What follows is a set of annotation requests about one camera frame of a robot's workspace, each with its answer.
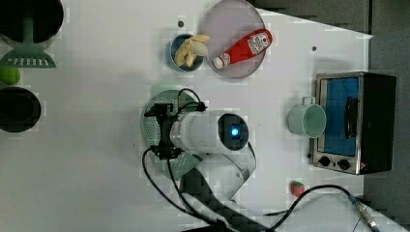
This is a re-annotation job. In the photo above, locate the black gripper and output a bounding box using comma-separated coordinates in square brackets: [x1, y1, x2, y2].
[144, 103, 182, 160]

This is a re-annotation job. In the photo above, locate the green perforated strainer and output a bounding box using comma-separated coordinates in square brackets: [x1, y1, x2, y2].
[140, 89, 201, 180]

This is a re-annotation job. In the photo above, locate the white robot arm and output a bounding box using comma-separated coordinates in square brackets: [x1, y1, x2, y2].
[143, 101, 269, 232]

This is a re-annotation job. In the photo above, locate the peeled banana toy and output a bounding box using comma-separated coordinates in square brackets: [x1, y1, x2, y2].
[174, 35, 210, 68]

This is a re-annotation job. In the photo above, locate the small blue bowl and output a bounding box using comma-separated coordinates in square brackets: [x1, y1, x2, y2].
[164, 34, 203, 73]

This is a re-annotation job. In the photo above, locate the red strawberry toy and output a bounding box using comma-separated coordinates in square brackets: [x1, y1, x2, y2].
[290, 181, 305, 197]

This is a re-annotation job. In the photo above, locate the pink round plate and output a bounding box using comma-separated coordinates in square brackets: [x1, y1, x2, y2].
[201, 0, 266, 78]

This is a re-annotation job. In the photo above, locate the red ketchup bottle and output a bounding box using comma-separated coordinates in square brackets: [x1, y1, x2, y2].
[212, 29, 273, 70]

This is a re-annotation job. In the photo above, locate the light green mug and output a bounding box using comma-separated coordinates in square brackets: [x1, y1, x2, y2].
[287, 97, 327, 138]

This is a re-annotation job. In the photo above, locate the black round burner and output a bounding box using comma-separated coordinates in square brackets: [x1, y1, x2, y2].
[0, 87, 42, 132]

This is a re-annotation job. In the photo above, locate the green slotted spatula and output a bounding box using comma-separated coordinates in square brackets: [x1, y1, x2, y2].
[1, 16, 56, 69]

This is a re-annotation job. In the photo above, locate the green lime toy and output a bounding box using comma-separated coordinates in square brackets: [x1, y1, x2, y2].
[0, 68, 20, 85]

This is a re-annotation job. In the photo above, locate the black pot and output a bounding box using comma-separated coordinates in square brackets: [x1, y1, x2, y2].
[0, 0, 65, 49]

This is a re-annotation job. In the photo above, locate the black toaster oven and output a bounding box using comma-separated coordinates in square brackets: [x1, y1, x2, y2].
[311, 72, 396, 175]

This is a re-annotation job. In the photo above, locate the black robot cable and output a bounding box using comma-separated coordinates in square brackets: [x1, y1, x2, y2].
[141, 146, 381, 232]

